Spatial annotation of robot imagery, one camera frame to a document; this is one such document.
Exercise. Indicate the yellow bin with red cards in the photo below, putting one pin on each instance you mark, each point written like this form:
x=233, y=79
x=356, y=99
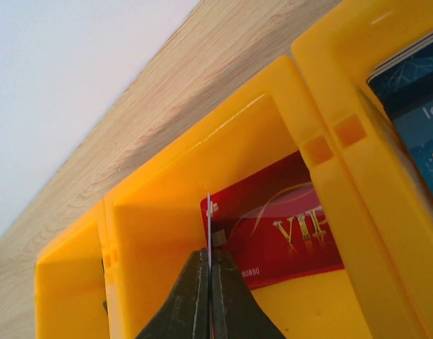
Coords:
x=154, y=222

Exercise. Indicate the red card stack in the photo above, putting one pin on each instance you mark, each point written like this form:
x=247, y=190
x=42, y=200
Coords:
x=273, y=225

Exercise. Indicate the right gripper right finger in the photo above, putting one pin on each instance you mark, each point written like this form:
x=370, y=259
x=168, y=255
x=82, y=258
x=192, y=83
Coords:
x=236, y=313

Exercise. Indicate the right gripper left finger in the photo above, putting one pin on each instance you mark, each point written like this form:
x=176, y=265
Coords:
x=184, y=314

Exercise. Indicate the yellow bin with blue cards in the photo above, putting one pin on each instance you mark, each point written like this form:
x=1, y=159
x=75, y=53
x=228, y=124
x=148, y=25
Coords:
x=388, y=252

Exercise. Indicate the blue card stack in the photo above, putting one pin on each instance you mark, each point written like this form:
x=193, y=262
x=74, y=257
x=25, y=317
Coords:
x=404, y=86

